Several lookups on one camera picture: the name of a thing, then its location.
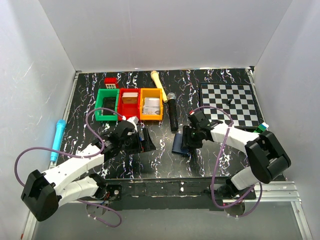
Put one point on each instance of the light blue toy microphone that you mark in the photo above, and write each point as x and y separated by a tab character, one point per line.
59	133

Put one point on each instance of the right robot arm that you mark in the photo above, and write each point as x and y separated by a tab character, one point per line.
266	156

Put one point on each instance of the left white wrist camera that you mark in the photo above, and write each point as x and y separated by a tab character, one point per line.
134	120

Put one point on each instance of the yellow plastic bin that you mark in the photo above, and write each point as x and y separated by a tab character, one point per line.
151	92

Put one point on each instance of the beige wooden microphone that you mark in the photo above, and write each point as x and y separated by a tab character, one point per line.
156	79

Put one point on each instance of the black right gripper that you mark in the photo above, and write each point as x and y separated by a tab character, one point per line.
187	137

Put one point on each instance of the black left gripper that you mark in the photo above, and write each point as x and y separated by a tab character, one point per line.
139	141

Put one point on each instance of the black object in green bin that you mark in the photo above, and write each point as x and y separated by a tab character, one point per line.
110	103

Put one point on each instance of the white cards in yellow bin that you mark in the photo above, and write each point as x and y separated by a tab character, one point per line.
151	106

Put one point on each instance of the yellow green brick stack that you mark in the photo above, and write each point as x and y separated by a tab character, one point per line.
261	128

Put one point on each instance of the green plastic bin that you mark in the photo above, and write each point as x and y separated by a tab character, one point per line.
100	95

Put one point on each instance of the black microphone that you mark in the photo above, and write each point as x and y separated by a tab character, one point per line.
172	111

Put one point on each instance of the red plastic bin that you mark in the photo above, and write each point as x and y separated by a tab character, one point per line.
128	110

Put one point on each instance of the orange cards in red bin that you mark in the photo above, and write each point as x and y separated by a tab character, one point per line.
130	97

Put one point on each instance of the black white chessboard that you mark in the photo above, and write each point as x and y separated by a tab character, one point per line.
244	110

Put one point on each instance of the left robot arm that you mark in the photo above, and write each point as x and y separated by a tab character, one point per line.
44	192

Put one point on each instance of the navy blue card holder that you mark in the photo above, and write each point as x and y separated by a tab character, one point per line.
179	147

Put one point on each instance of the black chess piece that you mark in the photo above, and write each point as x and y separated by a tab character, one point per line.
229	102

